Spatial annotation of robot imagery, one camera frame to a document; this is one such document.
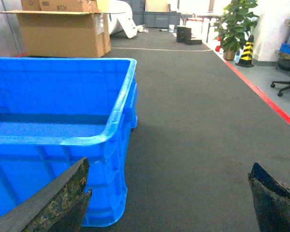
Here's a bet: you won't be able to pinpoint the grey storage bins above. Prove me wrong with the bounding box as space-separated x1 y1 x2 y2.
127 0 181 29

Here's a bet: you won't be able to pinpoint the black office chair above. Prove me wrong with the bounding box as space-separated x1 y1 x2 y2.
270 44 290 97

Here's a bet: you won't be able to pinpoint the large open cardboard box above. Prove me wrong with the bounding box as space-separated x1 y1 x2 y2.
5 10 111 58

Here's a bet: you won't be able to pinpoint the small cardboard box on top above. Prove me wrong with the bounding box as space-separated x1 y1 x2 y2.
21 0 110 13

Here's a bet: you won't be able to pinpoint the large blue plastic crate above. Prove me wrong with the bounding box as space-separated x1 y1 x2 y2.
0 58 138 227

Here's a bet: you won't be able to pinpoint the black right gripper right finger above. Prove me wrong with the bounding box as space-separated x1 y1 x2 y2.
248 162 290 232

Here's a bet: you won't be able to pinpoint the potted green plant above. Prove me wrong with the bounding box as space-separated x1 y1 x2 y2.
217 0 259 60

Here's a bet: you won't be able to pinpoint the black foam block stack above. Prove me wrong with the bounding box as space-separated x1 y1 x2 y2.
176 26 203 45

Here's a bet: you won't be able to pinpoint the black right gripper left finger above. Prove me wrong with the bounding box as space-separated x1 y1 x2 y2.
0 158 92 232

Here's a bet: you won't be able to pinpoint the yellow black traffic cone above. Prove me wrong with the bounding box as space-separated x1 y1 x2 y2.
235 34 254 68

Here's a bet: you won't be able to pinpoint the white plastic cup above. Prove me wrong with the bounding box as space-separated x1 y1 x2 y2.
168 24 175 33

